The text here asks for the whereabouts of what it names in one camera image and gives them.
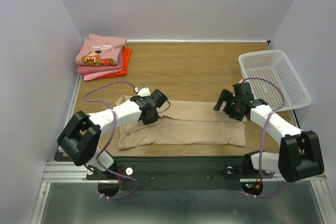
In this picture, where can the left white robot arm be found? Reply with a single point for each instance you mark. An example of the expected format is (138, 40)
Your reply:
(79, 138)

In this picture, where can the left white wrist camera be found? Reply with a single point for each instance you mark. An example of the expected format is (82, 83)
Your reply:
(143, 92)

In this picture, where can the beige t shirt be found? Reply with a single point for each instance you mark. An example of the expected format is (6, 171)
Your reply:
(185, 123)

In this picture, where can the aluminium frame rail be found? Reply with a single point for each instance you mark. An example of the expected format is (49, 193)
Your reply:
(55, 172)

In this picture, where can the dark pink folded shirt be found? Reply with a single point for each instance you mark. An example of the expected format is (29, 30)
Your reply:
(83, 70)

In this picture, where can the white plastic basket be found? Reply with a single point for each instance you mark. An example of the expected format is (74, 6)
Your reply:
(273, 78)

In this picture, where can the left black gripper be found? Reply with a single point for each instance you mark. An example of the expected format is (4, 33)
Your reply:
(154, 119)

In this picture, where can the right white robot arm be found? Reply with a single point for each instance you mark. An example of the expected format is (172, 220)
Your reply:
(299, 155)

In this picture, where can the light pink folded shirt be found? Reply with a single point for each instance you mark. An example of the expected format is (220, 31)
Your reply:
(102, 75)

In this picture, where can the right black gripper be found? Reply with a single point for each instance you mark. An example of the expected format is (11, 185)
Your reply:
(228, 104)

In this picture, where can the pink printed folded shirt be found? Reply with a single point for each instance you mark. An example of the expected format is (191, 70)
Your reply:
(100, 50)

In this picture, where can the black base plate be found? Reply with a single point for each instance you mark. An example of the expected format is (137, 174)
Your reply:
(187, 173)

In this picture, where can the orange folded shirt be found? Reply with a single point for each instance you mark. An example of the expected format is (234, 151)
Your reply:
(126, 57)

